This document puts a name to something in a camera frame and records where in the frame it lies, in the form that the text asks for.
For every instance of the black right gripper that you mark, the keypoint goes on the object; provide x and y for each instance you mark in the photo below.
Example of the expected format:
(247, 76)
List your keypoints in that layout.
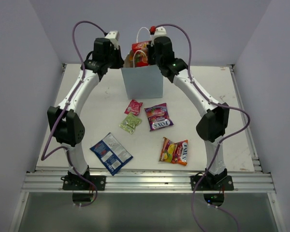
(151, 61)

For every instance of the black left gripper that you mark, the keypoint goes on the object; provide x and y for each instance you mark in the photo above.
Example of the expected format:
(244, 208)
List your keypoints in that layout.
(120, 61)

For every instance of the red gummy candy bag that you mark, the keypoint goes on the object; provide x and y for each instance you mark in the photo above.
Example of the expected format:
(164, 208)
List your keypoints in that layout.
(139, 55)

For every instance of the light blue paper bag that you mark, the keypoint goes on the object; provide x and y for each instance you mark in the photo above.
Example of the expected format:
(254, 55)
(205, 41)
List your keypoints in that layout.
(142, 82)

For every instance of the red small snack packet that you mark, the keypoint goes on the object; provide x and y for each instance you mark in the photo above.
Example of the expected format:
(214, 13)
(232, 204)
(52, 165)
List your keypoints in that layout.
(134, 107)

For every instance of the purple Fox's candy bag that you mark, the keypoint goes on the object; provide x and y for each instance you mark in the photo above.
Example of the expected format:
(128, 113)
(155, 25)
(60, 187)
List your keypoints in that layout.
(158, 117)

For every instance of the green small snack packet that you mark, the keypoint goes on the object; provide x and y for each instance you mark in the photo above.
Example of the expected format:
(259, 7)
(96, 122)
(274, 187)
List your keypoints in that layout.
(130, 123)

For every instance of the blue white snack bag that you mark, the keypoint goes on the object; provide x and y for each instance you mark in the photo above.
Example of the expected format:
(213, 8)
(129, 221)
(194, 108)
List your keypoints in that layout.
(111, 154)

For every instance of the orange Fox's candy bag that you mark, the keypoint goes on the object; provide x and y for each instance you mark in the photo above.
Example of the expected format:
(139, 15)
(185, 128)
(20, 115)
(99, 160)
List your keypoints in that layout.
(175, 153)

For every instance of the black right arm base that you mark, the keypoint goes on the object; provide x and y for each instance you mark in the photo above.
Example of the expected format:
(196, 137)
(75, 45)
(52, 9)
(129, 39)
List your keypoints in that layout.
(209, 184)

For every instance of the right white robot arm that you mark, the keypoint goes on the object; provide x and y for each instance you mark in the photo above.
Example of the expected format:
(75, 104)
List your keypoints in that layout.
(214, 118)

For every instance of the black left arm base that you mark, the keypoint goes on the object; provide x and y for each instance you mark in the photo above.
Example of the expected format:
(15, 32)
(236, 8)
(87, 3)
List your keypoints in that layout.
(83, 182)

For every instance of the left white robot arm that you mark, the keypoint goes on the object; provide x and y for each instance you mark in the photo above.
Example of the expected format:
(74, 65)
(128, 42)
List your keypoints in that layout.
(64, 120)

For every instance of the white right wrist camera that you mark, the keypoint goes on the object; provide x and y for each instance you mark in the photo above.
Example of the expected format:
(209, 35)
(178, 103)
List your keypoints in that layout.
(157, 32)

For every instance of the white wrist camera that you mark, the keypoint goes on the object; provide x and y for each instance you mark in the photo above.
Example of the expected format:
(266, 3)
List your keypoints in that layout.
(113, 36)
(157, 32)

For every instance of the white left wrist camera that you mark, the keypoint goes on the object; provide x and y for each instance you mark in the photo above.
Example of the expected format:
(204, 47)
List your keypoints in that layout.
(113, 36)

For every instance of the aluminium rail frame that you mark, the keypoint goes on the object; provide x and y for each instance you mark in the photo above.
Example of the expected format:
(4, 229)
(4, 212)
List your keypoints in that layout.
(147, 195)

